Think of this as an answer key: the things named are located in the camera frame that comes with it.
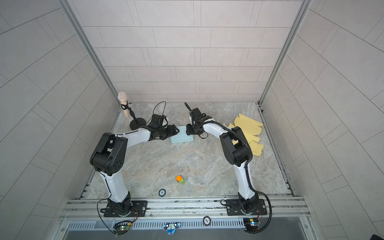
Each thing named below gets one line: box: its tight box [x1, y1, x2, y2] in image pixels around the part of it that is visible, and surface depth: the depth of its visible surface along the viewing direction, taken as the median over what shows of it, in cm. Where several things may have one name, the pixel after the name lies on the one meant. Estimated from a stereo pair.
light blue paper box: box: [170, 125, 194, 144], surface depth 95 cm
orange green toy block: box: [175, 175, 186, 185], surface depth 80 cm
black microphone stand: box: [121, 101, 147, 131], surface depth 104 cm
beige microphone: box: [117, 91, 130, 118], surface depth 86 cm
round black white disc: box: [203, 215, 212, 227], surface depth 69 cm
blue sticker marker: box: [163, 223, 181, 236], surface depth 67 cm
